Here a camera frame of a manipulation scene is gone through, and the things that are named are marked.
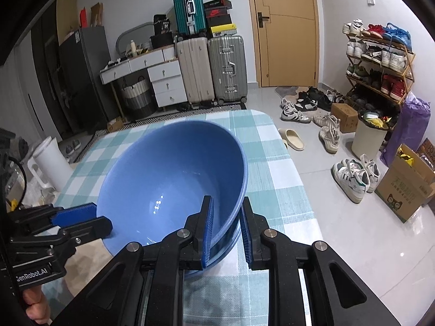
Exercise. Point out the large printed cardboard box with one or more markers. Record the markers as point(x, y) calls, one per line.
point(404, 190)

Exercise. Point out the red paper item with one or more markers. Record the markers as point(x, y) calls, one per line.
point(83, 17)

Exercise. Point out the white dresser desk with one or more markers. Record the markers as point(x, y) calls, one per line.
point(168, 85)

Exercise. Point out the white bottle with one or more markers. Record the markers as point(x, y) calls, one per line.
point(134, 49)

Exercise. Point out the person's left hand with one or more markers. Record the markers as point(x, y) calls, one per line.
point(37, 305)

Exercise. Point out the teal checked tablecloth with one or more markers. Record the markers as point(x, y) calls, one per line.
point(278, 197)

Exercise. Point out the red black shoe box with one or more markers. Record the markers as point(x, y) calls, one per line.
point(215, 13)

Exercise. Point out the wooden door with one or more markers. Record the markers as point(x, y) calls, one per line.
point(289, 47)

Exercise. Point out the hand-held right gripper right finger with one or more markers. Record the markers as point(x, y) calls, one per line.
point(246, 237)

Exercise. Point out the dark grey refrigerator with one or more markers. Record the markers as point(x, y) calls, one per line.
point(85, 81)

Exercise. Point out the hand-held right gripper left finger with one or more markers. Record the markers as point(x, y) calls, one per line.
point(208, 234)

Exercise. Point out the pile of mixed sneakers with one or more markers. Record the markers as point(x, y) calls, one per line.
point(306, 105)

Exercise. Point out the flat cardboard sheet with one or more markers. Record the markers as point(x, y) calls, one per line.
point(67, 20)

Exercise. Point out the plain cardboard box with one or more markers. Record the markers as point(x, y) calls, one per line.
point(344, 118)

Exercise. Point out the white green sneaker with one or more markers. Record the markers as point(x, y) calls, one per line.
point(371, 173)
point(351, 181)

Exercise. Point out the brown cardboard box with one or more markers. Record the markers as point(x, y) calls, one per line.
point(96, 15)

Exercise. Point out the shoe rack with shoes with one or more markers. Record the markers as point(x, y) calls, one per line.
point(387, 57)

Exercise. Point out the black printed bag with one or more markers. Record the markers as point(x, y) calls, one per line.
point(161, 24)

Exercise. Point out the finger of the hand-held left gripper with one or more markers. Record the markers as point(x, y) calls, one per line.
point(90, 231)
point(76, 214)

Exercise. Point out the grey framed oval mirror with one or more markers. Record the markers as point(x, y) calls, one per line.
point(136, 30)

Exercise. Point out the small cardboard box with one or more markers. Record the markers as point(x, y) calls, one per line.
point(115, 125)

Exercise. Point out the blue bowl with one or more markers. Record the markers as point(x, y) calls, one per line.
point(217, 266)
point(227, 249)
point(163, 183)

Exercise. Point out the beige slide sandal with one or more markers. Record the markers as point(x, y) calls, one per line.
point(292, 139)

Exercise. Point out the clear plastic wrap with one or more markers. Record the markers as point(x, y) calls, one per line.
point(40, 192)

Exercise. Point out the wooden shoe rack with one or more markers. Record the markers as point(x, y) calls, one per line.
point(409, 64)

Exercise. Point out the grey door mat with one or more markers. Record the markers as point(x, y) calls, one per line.
point(285, 91)

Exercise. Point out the silver suitcase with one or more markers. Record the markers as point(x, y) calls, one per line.
point(226, 69)

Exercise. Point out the beige suitcase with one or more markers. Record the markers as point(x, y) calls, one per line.
point(195, 71)

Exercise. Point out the black storage box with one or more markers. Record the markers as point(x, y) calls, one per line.
point(162, 41)

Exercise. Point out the teal suitcase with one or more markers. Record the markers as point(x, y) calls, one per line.
point(188, 10)

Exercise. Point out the woven laundry basket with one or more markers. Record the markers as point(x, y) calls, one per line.
point(136, 100)

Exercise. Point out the white electric kettle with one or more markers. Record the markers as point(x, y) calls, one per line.
point(51, 166)

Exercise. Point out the beige trash bin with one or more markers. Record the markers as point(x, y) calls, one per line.
point(368, 139)

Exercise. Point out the brown patterned board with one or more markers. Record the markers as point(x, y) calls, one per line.
point(426, 152)

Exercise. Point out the purple plastic bag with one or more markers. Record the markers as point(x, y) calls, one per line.
point(407, 129)

